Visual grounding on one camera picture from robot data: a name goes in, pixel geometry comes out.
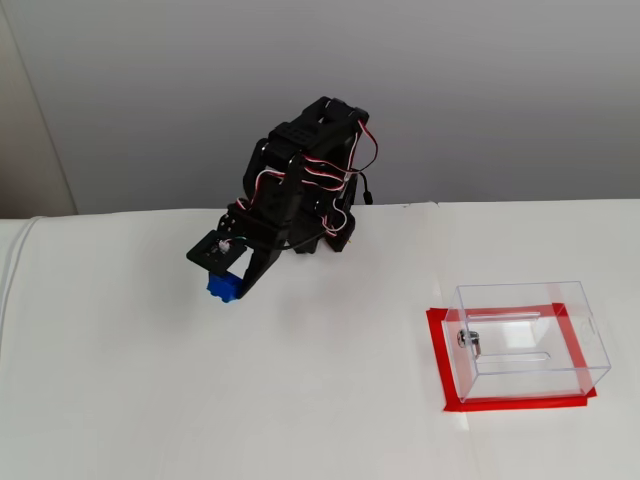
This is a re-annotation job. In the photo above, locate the red tape rectangle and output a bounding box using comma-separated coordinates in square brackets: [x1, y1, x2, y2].
[425, 302, 599, 414]

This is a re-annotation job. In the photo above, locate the white table cover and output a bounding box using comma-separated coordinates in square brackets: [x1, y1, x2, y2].
[0, 199, 640, 480]

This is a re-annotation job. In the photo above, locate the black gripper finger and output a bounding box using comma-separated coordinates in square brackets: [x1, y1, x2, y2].
[237, 246, 272, 301]
[217, 203, 247, 234]

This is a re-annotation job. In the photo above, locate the silver cam lock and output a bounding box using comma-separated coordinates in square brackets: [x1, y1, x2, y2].
[457, 329, 485, 359]

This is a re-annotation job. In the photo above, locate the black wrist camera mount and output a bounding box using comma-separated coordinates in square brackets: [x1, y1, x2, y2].
[185, 228, 250, 277]

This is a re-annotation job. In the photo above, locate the black camera cable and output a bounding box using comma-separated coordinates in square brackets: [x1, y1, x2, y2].
[277, 171, 376, 251]

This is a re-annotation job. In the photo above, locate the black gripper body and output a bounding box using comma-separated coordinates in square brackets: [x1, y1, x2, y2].
[233, 208, 285, 255]

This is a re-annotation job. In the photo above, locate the blue lego brick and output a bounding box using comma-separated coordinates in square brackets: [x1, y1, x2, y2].
[206, 269, 247, 306]

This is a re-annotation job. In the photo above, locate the transparent plastic box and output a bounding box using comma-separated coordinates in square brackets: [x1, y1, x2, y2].
[446, 280, 612, 404]

